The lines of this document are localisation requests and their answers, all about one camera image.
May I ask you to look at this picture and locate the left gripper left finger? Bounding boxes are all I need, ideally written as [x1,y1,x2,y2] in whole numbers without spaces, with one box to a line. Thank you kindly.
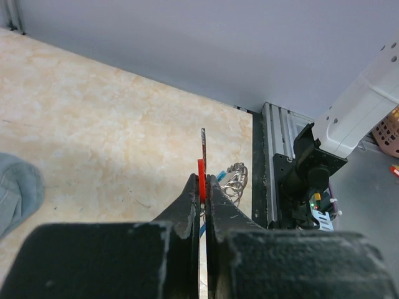
[1,174,200,298]

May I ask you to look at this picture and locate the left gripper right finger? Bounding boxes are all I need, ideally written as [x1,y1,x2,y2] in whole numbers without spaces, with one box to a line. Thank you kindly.
[205,175,398,298]

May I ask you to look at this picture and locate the bunch of keys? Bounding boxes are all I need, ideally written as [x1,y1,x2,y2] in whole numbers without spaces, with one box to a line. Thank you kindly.
[199,162,249,234]

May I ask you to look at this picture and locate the red key tag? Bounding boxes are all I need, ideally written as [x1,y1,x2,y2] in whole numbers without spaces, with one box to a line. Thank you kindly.
[198,128,206,205]

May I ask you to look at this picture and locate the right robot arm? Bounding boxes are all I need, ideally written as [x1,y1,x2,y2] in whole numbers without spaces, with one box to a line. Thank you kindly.
[270,36,398,229]

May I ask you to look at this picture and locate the blue denim shirt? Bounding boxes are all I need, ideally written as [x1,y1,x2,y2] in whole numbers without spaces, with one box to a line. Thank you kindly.
[1,153,44,238]

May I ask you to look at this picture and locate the pink plastic basket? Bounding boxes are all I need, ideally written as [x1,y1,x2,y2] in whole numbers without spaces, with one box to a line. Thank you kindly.
[372,107,399,158]

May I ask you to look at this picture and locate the aluminium frame rail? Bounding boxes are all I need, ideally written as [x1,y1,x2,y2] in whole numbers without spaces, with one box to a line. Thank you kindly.
[262,102,313,224]

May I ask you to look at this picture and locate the right aluminium corner post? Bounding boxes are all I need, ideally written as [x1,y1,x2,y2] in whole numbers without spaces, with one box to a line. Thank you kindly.
[1,0,26,35]

